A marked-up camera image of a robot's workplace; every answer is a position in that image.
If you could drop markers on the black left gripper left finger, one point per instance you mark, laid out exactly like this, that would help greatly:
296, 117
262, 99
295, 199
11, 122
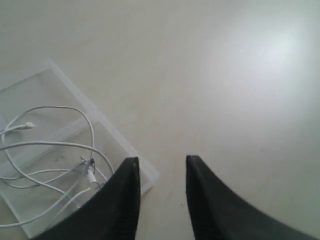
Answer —
111, 214

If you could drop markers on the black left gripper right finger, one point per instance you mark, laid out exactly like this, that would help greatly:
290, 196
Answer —
217, 213

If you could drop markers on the white wired earphones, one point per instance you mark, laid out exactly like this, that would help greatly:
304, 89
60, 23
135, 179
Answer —
54, 179

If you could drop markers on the clear plastic storage case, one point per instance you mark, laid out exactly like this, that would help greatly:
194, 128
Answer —
42, 94

